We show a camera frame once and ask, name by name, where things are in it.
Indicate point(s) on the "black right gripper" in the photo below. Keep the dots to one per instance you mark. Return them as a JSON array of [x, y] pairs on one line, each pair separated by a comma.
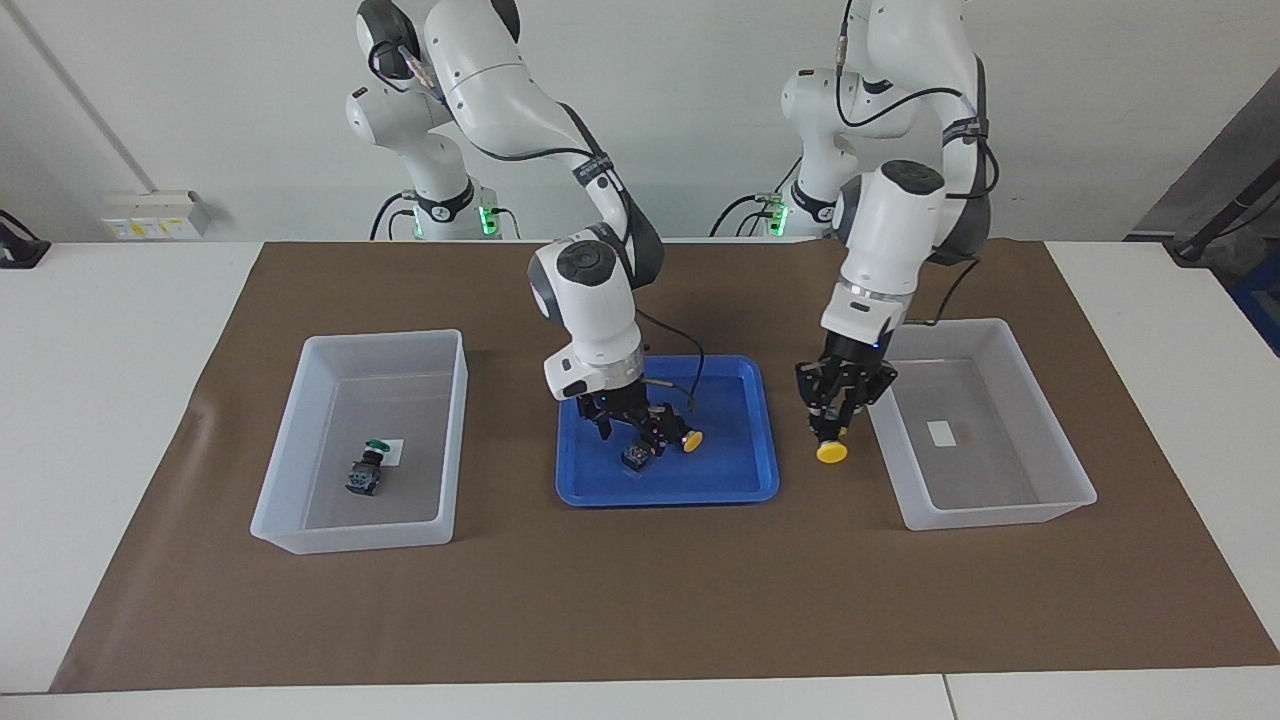
[[615, 400]]

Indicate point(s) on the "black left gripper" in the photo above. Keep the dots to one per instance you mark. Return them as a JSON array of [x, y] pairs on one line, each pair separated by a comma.
[[850, 362]]

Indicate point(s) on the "green push button switch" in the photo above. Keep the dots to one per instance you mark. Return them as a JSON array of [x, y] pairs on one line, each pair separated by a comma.
[[362, 475], [636, 458]]

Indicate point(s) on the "yellow push button switch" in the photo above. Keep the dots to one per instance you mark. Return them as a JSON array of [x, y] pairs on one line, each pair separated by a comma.
[[692, 440], [831, 453]]

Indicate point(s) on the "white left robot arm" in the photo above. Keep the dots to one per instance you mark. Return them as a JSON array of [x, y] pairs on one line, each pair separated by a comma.
[[890, 230]]

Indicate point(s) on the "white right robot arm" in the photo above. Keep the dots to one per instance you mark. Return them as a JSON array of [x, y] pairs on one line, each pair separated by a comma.
[[590, 300]]

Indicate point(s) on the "blue plastic tray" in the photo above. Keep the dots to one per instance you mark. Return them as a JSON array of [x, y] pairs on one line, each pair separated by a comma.
[[600, 480]]

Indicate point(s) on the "white paper label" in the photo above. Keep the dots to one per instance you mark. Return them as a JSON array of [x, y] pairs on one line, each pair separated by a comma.
[[940, 433], [397, 455]]

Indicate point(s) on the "translucent white plastic box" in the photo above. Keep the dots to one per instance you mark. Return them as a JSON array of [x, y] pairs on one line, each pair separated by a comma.
[[320, 500], [1000, 470]]

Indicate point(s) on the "brown paper table mat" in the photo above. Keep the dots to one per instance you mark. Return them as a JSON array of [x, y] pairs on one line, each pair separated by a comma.
[[640, 600]]

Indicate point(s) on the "black stand pole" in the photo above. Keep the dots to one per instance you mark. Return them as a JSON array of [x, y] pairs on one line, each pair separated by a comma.
[[1215, 225]]

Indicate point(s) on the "blue crate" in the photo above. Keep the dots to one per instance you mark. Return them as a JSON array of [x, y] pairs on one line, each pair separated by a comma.
[[1262, 310]]

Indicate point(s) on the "black clamp device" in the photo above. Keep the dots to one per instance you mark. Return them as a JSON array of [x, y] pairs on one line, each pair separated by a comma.
[[20, 252]]

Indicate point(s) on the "white wall socket strip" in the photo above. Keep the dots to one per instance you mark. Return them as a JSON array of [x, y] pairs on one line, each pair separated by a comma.
[[150, 215]]

